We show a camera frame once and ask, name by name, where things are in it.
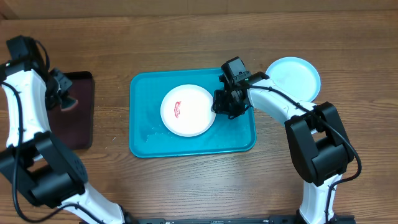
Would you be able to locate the white plate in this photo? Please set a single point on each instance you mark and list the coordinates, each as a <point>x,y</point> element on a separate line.
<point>186,110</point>

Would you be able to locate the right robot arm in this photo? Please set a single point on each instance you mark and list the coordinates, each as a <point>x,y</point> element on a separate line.
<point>318,144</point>

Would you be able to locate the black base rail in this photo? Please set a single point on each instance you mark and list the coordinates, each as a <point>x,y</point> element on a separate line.
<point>217,221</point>

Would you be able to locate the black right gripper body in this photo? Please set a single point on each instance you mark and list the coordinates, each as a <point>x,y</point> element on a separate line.
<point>228,104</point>

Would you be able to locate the blue plastic tray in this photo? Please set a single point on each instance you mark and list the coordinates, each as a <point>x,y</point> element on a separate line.
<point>149,137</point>

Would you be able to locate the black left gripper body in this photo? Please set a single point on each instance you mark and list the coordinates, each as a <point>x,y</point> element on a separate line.
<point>57,84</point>

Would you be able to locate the light blue plate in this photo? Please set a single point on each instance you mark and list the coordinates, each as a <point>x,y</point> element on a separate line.
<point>296,76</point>

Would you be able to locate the dark maroon tray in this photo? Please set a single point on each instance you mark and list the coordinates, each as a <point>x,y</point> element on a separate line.
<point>74,126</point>

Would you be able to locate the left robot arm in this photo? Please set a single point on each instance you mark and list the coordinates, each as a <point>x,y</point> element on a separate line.
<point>39,166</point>

